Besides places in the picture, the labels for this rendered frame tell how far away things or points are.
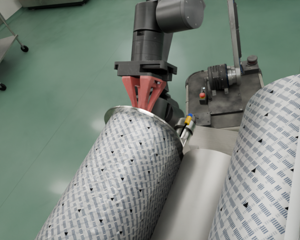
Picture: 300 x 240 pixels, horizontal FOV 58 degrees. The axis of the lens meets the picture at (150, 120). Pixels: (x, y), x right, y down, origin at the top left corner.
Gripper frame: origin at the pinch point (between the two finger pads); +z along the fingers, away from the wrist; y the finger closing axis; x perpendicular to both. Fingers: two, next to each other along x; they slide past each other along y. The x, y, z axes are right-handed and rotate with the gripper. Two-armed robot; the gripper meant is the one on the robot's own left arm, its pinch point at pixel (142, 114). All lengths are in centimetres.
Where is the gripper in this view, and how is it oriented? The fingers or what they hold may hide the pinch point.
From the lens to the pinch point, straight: 49.9
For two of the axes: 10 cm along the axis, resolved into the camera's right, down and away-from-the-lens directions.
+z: -0.8, 10.0, 0.2
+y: -8.7, -0.8, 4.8
